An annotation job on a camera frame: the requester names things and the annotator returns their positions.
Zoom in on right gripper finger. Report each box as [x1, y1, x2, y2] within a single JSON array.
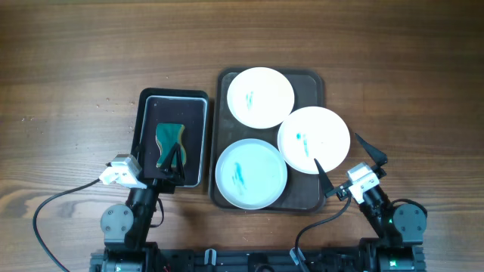
[[355, 133, 388, 166], [314, 159, 334, 195]]

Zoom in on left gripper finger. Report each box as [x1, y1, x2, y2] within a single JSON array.
[[175, 144, 185, 182], [159, 143, 178, 175]]

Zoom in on green yellow sponge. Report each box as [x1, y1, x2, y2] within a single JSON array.
[[156, 123, 187, 168]]

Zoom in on white plate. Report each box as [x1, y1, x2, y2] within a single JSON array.
[[277, 107, 351, 175], [227, 67, 295, 129]]

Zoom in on pale blue plate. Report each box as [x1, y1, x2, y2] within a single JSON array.
[[215, 138, 287, 210]]

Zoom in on white plate top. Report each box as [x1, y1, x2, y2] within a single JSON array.
[[227, 67, 295, 129]]

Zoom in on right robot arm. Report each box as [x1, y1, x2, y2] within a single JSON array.
[[315, 134, 428, 247]]

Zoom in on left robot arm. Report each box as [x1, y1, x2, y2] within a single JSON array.
[[100, 143, 185, 251]]

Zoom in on dark brown serving tray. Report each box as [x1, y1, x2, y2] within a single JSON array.
[[208, 66, 326, 215]]

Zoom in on black sponge tray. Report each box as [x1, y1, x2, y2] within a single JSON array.
[[131, 88, 209, 187]]

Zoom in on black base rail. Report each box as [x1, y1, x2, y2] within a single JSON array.
[[89, 246, 427, 272]]

